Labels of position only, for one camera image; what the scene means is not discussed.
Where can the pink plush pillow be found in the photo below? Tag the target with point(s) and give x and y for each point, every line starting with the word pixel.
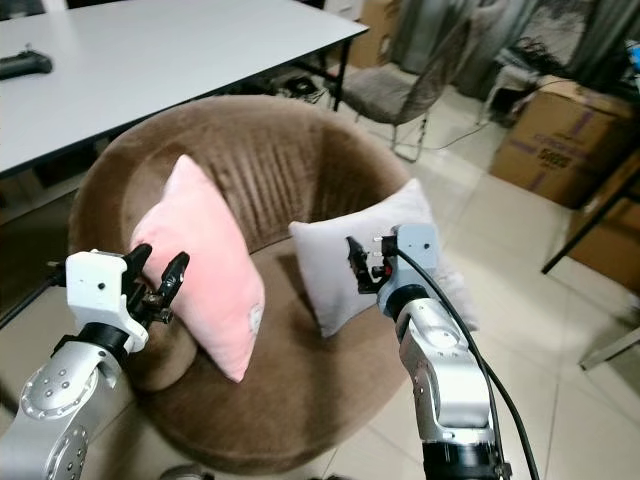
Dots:
pixel 200 260

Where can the white table with black legs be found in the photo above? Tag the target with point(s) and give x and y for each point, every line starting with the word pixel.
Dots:
pixel 160 60

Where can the black metal table leg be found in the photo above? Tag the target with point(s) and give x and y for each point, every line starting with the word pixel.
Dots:
pixel 590 225

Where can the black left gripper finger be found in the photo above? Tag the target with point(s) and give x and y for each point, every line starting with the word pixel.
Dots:
pixel 141 256
pixel 175 274

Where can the black handheld controller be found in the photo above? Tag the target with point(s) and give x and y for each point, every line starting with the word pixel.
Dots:
pixel 25 65

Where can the cardboard box with purple print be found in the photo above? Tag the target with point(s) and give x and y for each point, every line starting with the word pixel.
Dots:
pixel 560 140

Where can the plain brown cardboard box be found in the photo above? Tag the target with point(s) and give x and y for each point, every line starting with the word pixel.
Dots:
pixel 615 235

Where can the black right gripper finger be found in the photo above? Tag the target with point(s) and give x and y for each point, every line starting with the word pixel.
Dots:
pixel 385 243
pixel 361 268

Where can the brown round velvet armchair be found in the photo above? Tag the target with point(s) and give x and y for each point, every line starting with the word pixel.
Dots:
pixel 260 160

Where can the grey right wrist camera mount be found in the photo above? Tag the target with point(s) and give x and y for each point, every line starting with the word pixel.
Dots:
pixel 418 248

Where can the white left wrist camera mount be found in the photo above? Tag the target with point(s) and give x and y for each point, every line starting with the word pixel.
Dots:
pixel 95 285

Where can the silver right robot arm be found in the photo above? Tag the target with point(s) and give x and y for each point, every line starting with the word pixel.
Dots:
pixel 445 380

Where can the grey left robot leg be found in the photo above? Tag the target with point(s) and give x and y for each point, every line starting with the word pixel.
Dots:
pixel 188 472

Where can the grey fabric metal-leg chair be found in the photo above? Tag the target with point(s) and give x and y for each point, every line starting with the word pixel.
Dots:
pixel 390 95

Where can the grey square pillow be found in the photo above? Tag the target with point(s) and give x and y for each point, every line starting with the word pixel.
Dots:
pixel 330 270

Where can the grey green curtain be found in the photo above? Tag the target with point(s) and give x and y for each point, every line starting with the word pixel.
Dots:
pixel 430 30

